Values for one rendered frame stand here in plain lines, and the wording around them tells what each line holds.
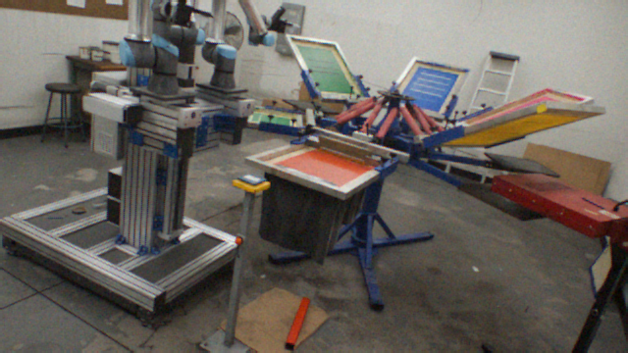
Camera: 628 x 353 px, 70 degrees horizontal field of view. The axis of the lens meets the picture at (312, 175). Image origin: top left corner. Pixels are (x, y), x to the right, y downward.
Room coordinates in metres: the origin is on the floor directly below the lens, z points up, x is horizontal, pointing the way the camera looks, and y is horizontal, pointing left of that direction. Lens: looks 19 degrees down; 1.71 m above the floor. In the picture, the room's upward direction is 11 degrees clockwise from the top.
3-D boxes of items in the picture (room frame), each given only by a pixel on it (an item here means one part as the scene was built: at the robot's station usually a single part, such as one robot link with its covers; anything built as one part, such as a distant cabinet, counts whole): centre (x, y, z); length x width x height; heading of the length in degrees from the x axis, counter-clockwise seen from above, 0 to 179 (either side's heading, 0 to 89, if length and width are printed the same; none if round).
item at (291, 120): (3.33, 0.40, 1.05); 1.08 x 0.61 x 0.23; 95
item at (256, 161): (2.46, -0.07, 0.97); 0.79 x 0.58 x 0.04; 155
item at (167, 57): (2.19, 0.81, 1.42); 0.13 x 0.12 x 0.14; 133
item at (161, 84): (2.20, 0.81, 1.31); 0.15 x 0.15 x 0.10
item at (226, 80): (2.66, 0.62, 1.31); 0.15 x 0.15 x 0.10
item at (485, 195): (2.87, -0.89, 0.91); 1.34 x 0.40 x 0.08; 35
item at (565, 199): (2.26, -1.33, 1.06); 0.61 x 0.46 x 0.12; 35
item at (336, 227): (2.32, -0.23, 0.74); 0.46 x 0.04 x 0.42; 155
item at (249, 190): (1.99, 0.28, 0.48); 0.22 x 0.22 x 0.96; 65
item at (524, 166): (3.48, -1.17, 0.91); 1.34 x 0.40 x 0.08; 95
